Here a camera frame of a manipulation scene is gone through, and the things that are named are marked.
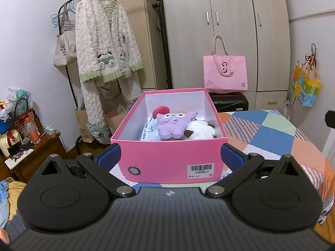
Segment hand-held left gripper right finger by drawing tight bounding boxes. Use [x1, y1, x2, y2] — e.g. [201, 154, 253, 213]
[205, 143, 301, 198]

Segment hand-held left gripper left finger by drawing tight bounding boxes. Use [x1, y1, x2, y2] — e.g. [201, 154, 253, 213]
[39, 143, 135, 198]

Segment white brown panda plush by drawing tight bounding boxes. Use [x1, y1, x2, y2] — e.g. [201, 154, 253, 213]
[183, 119, 218, 140]

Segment blue white wet wipes packet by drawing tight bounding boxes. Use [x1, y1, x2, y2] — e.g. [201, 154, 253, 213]
[141, 121, 162, 141]

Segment pink cardboard box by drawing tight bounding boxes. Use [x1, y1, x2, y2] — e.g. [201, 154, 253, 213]
[110, 88, 229, 184]

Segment purple plush toy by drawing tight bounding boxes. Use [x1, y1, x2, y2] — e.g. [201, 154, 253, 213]
[156, 110, 198, 141]

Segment red fluffy plush ball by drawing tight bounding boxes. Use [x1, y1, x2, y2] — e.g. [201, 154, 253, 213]
[152, 106, 171, 121]

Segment colourful paper gift bag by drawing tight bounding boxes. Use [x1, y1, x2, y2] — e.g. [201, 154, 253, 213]
[292, 61, 322, 108]

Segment patchwork tablecloth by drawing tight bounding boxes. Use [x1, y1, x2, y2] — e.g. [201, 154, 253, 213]
[108, 109, 331, 226]

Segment fluffy white green pants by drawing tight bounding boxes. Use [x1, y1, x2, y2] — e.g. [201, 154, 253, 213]
[80, 73, 142, 145]

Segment black suitcase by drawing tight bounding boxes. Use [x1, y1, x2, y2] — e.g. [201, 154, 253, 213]
[209, 92, 249, 113]

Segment wooden cabinet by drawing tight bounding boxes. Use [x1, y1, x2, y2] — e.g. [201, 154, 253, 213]
[0, 132, 66, 184]

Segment orange drink bottle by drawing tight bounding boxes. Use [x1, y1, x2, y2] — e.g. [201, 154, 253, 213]
[24, 117, 41, 144]

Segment pink tote bag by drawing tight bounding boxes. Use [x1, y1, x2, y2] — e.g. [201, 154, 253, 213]
[204, 35, 248, 94]

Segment white paper sheet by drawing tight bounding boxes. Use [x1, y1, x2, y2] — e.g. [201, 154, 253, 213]
[4, 149, 34, 171]

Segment plaid woven basket bag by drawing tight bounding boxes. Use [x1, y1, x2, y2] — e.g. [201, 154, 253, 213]
[13, 98, 44, 138]

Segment yellow cloth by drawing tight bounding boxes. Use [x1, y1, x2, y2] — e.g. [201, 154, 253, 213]
[7, 181, 27, 223]

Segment cream gift bag red ribbon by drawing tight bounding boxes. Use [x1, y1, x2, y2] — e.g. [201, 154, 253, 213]
[0, 128, 24, 158]

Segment white plastic bag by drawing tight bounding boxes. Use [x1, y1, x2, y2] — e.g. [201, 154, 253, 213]
[6, 85, 33, 116]

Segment light blue cloth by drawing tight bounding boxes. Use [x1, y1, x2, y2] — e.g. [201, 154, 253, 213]
[0, 180, 10, 228]

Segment beige canvas tote bag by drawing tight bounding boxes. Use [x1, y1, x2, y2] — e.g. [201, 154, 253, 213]
[53, 30, 78, 68]

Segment fluffy white green jacket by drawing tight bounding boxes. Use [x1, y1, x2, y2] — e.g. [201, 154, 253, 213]
[75, 0, 143, 84]

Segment black light stand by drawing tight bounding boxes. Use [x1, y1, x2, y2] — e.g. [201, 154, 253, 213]
[151, 0, 174, 90]

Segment beige wardrobe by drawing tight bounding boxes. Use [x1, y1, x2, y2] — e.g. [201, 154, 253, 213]
[79, 0, 164, 91]

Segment grey white wardrobe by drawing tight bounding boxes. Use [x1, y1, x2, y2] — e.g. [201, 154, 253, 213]
[160, 0, 292, 111]

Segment orange and black lanyards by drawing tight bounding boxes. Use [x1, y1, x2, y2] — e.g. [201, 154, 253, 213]
[305, 43, 319, 72]

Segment blue wire hangers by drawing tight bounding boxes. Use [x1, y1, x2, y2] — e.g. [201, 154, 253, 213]
[51, 1, 77, 30]

